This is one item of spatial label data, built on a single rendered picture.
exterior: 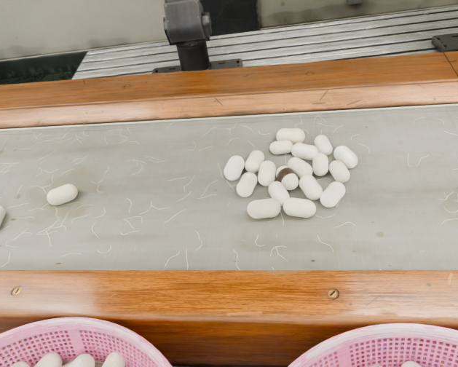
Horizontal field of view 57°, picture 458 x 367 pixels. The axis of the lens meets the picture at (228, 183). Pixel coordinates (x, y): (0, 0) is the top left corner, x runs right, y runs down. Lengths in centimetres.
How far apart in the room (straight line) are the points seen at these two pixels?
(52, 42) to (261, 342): 258
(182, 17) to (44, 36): 204
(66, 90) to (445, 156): 60
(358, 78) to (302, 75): 8
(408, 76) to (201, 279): 44
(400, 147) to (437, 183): 7
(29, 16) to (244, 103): 227
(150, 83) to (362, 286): 49
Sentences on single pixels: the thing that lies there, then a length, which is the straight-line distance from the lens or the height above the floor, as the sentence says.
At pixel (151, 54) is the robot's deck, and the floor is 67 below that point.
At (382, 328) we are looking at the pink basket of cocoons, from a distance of 37.
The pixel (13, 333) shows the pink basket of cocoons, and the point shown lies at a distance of 44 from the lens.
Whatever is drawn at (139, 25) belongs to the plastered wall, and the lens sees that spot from 265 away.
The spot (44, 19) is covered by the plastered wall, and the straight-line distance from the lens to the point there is 280.
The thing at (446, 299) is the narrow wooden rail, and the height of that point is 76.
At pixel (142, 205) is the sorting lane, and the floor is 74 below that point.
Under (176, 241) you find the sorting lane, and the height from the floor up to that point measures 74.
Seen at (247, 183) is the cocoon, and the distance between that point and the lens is 50.
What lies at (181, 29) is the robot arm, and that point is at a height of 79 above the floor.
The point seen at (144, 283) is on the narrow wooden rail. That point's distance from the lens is 42.
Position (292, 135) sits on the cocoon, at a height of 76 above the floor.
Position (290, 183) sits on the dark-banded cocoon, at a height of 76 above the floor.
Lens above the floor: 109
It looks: 41 degrees down
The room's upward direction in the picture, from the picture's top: 10 degrees counter-clockwise
